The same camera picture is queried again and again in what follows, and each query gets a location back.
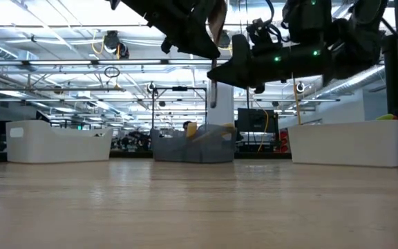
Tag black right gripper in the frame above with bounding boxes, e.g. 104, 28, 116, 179
207, 35, 328, 89

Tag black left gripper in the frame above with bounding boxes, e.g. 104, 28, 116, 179
121, 0, 221, 59

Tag dark wooden spoon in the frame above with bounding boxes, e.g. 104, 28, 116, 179
207, 0, 228, 109

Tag grey plastic bin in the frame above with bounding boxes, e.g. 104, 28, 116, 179
151, 123, 238, 165

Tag white plastic bin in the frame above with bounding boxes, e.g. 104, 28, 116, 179
6, 119, 115, 165
287, 119, 398, 169

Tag green silicone spoon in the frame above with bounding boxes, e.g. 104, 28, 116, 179
375, 113, 398, 122

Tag white building column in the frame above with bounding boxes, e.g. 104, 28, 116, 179
207, 86, 235, 131

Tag red background object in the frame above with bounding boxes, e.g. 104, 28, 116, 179
278, 128, 290, 154

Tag long ceiling light strip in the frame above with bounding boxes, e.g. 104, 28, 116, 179
0, 59, 229, 66

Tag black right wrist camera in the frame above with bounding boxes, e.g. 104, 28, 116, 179
246, 17, 283, 56

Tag yellow hanging cable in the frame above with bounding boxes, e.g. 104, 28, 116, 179
291, 74, 303, 127

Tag black background stand frame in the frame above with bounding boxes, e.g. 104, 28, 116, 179
151, 86, 209, 152

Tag black ceiling cable reel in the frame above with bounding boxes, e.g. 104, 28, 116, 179
102, 30, 131, 61

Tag silver air duct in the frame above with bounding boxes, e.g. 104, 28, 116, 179
330, 65, 386, 101

